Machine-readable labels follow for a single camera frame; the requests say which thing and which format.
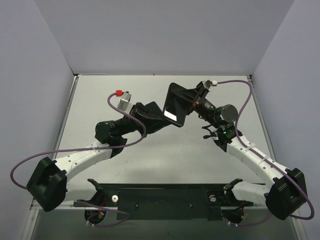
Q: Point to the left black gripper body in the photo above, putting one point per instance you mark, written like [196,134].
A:
[139,113]

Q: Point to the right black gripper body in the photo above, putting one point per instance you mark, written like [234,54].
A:
[195,97]

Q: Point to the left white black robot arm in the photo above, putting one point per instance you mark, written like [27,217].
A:
[49,182]

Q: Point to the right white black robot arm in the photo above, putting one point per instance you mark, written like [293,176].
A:
[283,190]

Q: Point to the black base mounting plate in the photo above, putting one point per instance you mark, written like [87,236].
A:
[139,201]

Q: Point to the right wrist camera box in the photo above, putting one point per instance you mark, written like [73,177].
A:
[208,84]

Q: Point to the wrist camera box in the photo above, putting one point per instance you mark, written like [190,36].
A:
[208,84]
[124,103]

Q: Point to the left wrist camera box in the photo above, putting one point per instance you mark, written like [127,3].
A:
[124,103]

